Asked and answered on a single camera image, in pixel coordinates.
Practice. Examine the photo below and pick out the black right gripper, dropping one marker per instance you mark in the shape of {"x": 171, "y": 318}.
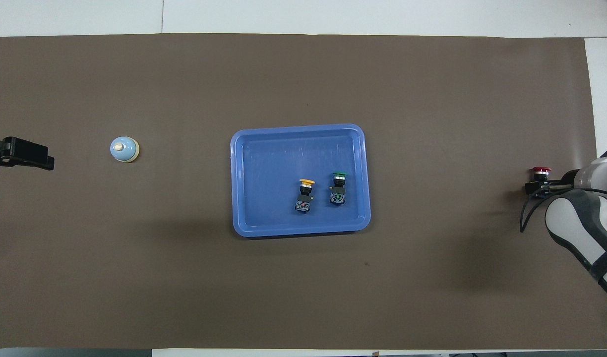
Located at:
{"x": 539, "y": 191}

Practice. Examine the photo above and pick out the red push button switch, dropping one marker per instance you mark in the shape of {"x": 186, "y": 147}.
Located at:
{"x": 541, "y": 171}

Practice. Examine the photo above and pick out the green push button switch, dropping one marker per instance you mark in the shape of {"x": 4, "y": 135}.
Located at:
{"x": 338, "y": 191}

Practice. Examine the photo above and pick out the yellow push button switch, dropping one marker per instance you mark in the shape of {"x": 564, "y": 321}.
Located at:
{"x": 305, "y": 191}

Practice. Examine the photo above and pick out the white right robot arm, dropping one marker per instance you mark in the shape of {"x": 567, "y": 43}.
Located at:
{"x": 571, "y": 223}

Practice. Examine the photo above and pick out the light blue desk bell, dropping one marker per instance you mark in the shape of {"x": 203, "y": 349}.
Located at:
{"x": 124, "y": 148}

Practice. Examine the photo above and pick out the blue plastic tray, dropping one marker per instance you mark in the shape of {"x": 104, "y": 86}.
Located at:
{"x": 283, "y": 163}

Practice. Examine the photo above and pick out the brown table mat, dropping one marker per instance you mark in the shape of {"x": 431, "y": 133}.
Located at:
{"x": 303, "y": 297}

